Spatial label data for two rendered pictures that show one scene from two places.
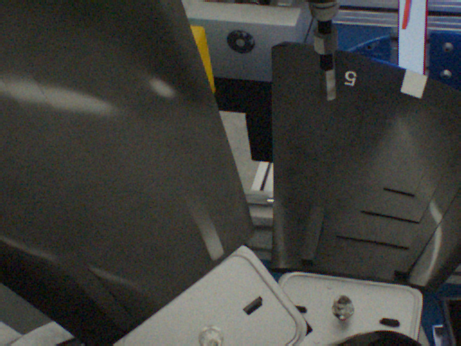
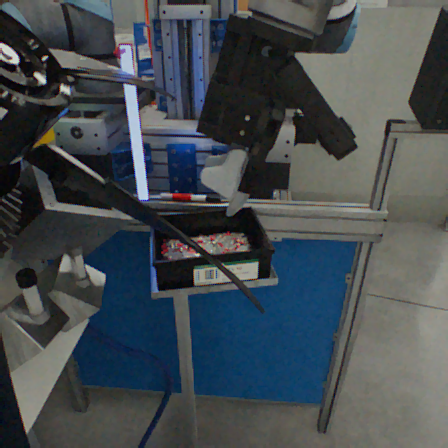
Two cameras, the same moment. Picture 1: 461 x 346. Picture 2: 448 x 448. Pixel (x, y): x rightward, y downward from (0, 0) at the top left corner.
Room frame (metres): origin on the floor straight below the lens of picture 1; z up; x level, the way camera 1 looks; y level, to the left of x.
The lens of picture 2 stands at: (-0.13, -0.14, 1.26)
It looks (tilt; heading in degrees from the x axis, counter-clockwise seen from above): 31 degrees down; 344
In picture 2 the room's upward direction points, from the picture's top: straight up
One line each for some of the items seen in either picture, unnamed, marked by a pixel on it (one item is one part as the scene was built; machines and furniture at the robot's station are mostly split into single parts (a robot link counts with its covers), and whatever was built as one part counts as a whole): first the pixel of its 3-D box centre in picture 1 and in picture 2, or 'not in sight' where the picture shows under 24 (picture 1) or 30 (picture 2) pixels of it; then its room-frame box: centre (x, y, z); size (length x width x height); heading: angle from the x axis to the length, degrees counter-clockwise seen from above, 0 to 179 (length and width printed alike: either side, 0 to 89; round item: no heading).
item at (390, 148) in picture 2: not in sight; (386, 167); (0.48, -0.68, 0.96); 0.03 x 0.03 x 0.20; 69
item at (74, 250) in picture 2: not in sight; (78, 264); (0.30, -0.07, 0.96); 0.02 x 0.02 x 0.06
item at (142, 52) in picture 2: not in sight; (171, 49); (7.57, -1.32, 0.49); 1.27 x 0.88 x 0.98; 146
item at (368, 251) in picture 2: not in sight; (342, 350); (0.48, -0.68, 0.39); 0.04 x 0.04 x 0.78; 69
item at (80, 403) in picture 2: not in sight; (57, 330); (0.79, 0.13, 0.39); 0.04 x 0.04 x 0.78; 69
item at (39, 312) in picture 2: not in sight; (32, 295); (0.22, -0.03, 0.99); 0.02 x 0.02 x 0.06
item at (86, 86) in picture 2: not in sight; (98, 70); (1.08, -0.11, 1.09); 0.15 x 0.15 x 0.10
